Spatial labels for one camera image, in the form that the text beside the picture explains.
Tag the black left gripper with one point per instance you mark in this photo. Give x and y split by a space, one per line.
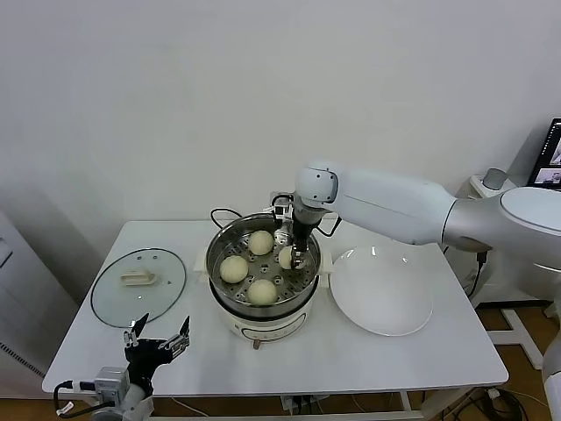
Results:
144 355

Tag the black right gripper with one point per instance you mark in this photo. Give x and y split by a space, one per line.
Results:
303 237

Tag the white steamed baozi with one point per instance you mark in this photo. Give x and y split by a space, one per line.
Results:
286 258
262 292
261 242
233 269

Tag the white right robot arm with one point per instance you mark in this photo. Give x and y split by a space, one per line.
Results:
385 201

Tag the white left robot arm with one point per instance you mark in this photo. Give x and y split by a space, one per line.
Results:
136 401

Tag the perforated steel steamer basket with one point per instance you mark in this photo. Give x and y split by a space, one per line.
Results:
219 237

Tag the glass pot lid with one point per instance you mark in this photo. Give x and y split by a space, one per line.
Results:
140 302

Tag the white round plate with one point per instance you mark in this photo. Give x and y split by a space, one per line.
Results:
381 289

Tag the white floor appliance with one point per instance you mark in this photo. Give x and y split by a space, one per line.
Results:
26 298

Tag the white power strip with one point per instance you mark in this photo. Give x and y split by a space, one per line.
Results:
302 402

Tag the white side desk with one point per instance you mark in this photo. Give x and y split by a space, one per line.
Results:
517 289

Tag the open dark laptop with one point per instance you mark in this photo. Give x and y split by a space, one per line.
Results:
550 166

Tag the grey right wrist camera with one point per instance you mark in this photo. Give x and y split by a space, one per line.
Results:
282 206

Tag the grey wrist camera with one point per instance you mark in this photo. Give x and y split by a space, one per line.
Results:
111 383
282 206

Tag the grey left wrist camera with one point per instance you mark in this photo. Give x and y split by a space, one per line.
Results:
111 383

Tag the white table frame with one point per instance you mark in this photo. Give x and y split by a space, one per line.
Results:
406 401

